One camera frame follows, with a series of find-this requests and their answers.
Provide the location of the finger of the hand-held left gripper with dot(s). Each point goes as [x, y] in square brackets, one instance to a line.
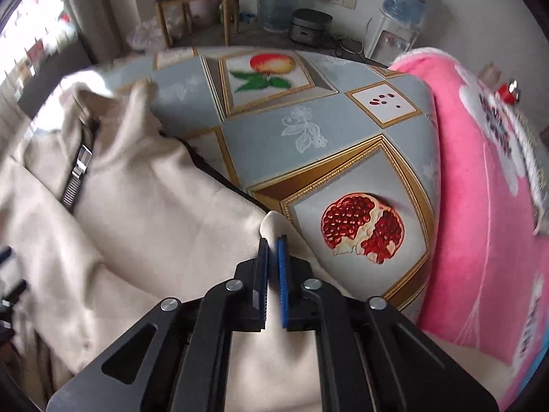
[5, 254]

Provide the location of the white water dispenser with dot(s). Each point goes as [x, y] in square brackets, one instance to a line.
[392, 43]

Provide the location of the dark grey board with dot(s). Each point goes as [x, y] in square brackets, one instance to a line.
[55, 73]

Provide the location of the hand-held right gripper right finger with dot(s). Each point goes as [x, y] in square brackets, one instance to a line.
[282, 283]

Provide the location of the white plastic bag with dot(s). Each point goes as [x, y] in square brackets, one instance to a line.
[148, 32]

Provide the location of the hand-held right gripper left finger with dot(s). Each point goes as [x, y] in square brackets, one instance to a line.
[260, 283]

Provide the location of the clear plastic jug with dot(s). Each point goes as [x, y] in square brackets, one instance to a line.
[278, 6]

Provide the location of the fruit print tablecloth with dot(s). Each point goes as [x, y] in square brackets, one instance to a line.
[266, 146]

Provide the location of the wall socket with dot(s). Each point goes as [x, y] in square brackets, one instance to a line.
[345, 1]

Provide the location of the small red container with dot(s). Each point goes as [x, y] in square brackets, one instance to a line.
[509, 91]

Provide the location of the grey curtain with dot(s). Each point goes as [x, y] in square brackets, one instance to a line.
[98, 4]

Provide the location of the grey rice cooker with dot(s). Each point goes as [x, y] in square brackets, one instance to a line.
[309, 25]

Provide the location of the pink printed blanket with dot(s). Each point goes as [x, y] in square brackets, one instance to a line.
[467, 223]

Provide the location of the beige coat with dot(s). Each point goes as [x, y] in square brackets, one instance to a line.
[150, 206]

